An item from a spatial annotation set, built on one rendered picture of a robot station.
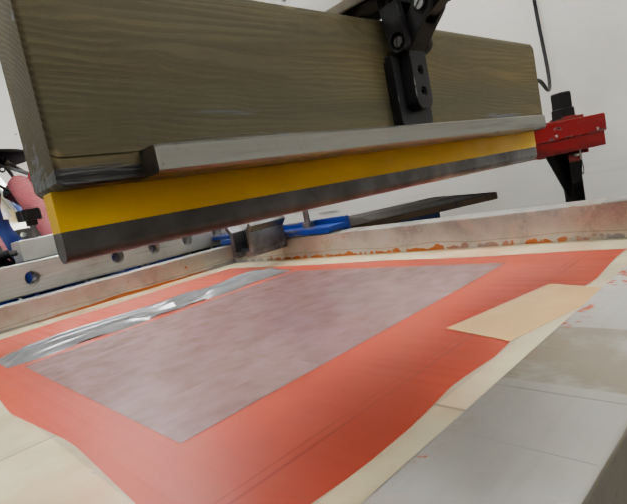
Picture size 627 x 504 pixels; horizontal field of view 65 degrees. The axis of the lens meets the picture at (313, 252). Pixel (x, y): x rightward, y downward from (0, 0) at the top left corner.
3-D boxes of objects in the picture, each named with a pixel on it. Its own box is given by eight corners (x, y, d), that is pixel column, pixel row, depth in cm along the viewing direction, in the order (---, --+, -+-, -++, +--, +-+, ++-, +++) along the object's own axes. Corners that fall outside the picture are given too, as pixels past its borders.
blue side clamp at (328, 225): (357, 258, 77) (349, 214, 76) (336, 266, 74) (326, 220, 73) (247, 264, 99) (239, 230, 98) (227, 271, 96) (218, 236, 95)
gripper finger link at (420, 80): (372, 10, 28) (393, 129, 28) (419, -16, 25) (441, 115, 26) (405, 15, 30) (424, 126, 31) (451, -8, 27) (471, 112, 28)
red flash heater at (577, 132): (518, 163, 185) (513, 131, 184) (620, 146, 141) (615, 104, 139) (369, 196, 173) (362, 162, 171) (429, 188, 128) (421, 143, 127)
